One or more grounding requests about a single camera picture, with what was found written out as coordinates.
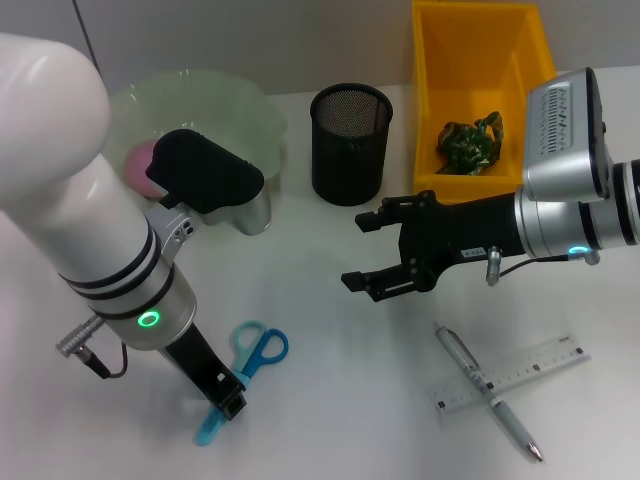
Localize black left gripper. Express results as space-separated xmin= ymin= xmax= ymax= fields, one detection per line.
xmin=160 ymin=322 xmax=248 ymax=421

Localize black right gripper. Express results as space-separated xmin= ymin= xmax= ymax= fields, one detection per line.
xmin=341 ymin=189 xmax=524 ymax=304

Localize blue scissors with sheath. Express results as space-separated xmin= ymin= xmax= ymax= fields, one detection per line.
xmin=194 ymin=319 xmax=290 ymax=447

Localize green plastic wrapper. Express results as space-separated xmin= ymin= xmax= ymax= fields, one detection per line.
xmin=433 ymin=110 xmax=506 ymax=177

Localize pink peach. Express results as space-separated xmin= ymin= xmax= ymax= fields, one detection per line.
xmin=123 ymin=139 xmax=169 ymax=200

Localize black mesh pen holder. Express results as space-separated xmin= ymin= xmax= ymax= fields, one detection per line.
xmin=309 ymin=83 xmax=395 ymax=206

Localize pale green glass fruit plate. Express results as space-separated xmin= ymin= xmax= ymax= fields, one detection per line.
xmin=107 ymin=68 xmax=289 ymax=201

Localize clear plastic ruler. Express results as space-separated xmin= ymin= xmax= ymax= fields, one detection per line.
xmin=432 ymin=335 xmax=591 ymax=416

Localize grey retractable pen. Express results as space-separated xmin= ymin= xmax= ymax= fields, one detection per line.
xmin=432 ymin=320 xmax=545 ymax=462

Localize yellow plastic bin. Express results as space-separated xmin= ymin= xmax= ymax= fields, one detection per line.
xmin=410 ymin=0 xmax=559 ymax=204

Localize right gripper cable with plug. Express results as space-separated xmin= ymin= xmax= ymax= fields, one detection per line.
xmin=484 ymin=244 xmax=601 ymax=287

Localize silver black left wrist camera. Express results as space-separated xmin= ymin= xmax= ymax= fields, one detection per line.
xmin=144 ymin=128 xmax=272 ymax=236

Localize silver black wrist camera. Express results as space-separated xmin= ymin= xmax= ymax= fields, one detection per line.
xmin=144 ymin=128 xmax=272 ymax=236
xmin=521 ymin=67 xmax=617 ymax=204

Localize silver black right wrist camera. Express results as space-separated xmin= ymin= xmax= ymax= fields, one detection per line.
xmin=521 ymin=67 xmax=617 ymax=204

